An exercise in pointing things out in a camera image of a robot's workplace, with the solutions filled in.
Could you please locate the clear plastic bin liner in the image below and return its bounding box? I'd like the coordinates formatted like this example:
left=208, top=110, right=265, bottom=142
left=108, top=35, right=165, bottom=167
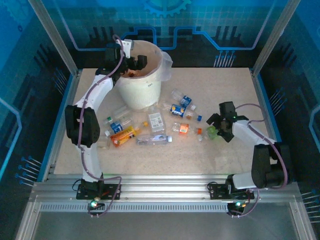
left=112, top=41, right=174, bottom=82

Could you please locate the clear square bottle white label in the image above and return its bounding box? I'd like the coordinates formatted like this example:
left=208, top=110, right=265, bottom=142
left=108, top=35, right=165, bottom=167
left=146, top=106, right=167, bottom=133

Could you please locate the white plastic bin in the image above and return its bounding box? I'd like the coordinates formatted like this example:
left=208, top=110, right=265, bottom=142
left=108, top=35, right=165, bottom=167
left=112, top=41, right=162, bottom=112

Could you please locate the clear bottle pale blue cap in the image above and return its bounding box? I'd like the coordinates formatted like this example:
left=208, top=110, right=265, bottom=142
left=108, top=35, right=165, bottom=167
left=136, top=133, right=173, bottom=146

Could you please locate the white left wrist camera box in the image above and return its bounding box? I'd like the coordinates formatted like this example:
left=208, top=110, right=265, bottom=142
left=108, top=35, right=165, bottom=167
left=121, top=38, right=135, bottom=58

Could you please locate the aluminium side rail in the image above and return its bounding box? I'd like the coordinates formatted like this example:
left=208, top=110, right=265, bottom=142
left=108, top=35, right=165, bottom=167
left=41, top=69, right=83, bottom=182
left=249, top=68, right=290, bottom=182

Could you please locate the aluminium front rail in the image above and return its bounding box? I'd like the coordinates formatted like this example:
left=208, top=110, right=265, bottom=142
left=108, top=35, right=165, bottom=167
left=29, top=173, right=303, bottom=205

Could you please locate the slotted grey cable duct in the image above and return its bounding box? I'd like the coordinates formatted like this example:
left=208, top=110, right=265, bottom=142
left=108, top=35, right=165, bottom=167
left=38, top=201, right=233, bottom=214

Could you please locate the grey metal base panel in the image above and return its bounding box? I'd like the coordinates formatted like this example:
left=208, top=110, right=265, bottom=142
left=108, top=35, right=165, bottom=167
left=16, top=211, right=310, bottom=240

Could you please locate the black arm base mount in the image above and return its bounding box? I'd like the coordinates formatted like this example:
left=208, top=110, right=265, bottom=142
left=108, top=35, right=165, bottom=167
left=76, top=183, right=122, bottom=201
left=208, top=182, right=255, bottom=201

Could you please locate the green plastic bottle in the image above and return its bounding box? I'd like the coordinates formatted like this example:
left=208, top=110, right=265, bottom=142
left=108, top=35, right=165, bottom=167
left=197, top=124, right=222, bottom=143

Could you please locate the aluminium frame post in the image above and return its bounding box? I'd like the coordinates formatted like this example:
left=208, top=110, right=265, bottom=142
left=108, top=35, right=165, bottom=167
left=251, top=0, right=302, bottom=77
left=27, top=0, right=82, bottom=77

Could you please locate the pepsi bottle blue cap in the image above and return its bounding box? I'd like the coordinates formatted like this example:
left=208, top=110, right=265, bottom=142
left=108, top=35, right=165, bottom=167
left=162, top=102, right=203, bottom=122

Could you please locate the black connector with lights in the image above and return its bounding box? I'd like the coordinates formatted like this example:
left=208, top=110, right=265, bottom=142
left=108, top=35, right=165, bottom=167
left=87, top=197, right=106, bottom=211
left=228, top=199, right=247, bottom=211

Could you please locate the clear bottle blue label white cap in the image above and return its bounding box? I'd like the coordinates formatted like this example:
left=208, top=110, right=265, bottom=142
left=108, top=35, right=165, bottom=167
left=104, top=117, right=135, bottom=137

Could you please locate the orange juice bottle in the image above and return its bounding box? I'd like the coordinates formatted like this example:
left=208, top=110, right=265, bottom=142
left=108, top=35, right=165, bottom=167
left=109, top=121, right=150, bottom=148

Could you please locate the clear bottle orange label and cap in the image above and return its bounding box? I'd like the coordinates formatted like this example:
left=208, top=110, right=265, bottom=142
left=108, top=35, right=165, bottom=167
left=171, top=121, right=203, bottom=136

